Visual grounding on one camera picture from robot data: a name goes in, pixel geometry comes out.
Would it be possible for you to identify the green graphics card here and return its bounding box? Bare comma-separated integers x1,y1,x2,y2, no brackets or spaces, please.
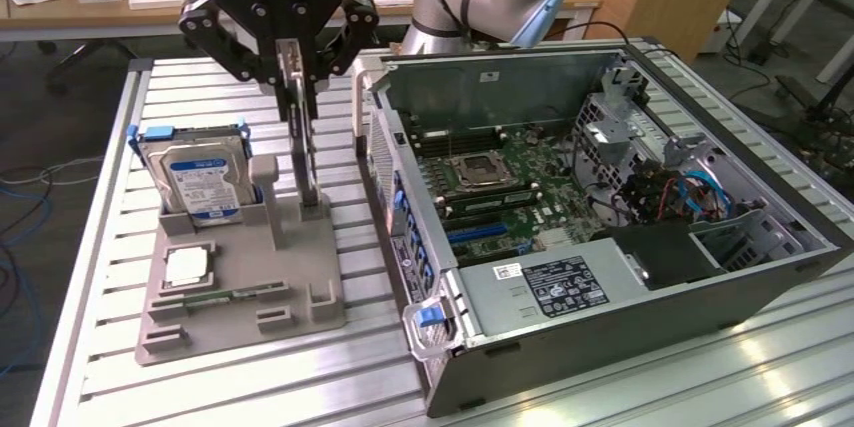
273,38,323,209

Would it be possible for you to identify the black chair base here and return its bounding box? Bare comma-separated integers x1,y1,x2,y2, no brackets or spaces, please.
36,36,139,96

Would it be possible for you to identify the blue disk carrier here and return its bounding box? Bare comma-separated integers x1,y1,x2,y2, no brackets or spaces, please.
125,116,253,168

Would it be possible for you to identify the black RAM slot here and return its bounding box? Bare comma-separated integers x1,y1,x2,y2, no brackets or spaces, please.
415,128,500,150
419,136,506,158
439,191,540,216
416,132,503,154
443,196,543,222
432,181,535,206
436,186,539,211
412,124,499,146

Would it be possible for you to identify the silver hard disk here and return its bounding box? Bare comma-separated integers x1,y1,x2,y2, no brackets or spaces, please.
137,139,260,228

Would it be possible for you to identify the green motherboard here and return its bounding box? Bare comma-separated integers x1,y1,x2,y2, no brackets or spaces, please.
403,116,602,268

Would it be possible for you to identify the long black expansion slot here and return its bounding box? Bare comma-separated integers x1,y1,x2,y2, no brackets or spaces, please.
443,213,503,233

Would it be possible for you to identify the silver perforated disk bay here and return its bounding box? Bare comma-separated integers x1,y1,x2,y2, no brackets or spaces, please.
572,64,668,183

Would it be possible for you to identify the blue expansion slot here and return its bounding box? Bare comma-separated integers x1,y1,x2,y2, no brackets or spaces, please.
447,223,508,245

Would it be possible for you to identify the silver CPU chip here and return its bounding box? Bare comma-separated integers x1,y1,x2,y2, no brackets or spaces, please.
164,249,215,288

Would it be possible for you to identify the grey parts rack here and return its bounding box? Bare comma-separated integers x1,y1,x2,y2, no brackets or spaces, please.
136,154,348,368

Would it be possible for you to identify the green RAM stick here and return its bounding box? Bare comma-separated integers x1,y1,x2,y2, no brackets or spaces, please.
180,285,281,307

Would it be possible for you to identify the silver chipset heatsink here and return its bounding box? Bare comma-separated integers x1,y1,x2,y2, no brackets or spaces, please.
535,228,574,249

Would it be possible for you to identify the grey power supply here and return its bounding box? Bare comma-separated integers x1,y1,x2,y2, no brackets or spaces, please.
452,238,652,343

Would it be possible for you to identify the blue case latch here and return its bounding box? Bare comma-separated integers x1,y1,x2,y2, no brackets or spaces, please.
412,307,446,332

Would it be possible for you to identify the black plastic shroud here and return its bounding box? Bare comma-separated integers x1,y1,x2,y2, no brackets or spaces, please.
610,224,728,291

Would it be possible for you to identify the white upright desk leg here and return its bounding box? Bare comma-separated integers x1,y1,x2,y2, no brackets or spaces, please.
814,31,854,84

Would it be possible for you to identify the black floor stand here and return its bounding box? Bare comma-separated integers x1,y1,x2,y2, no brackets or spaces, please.
773,74,854,178

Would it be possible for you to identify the silver open disk bay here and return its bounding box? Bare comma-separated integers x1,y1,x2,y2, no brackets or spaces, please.
686,204,826,276

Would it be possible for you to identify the black open PC case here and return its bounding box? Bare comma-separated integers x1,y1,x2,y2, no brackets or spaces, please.
351,39,854,421

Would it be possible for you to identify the black power cord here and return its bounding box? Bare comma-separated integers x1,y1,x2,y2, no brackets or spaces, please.
546,21,675,56

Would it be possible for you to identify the blue disk wire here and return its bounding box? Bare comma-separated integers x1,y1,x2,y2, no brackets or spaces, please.
671,170,735,223

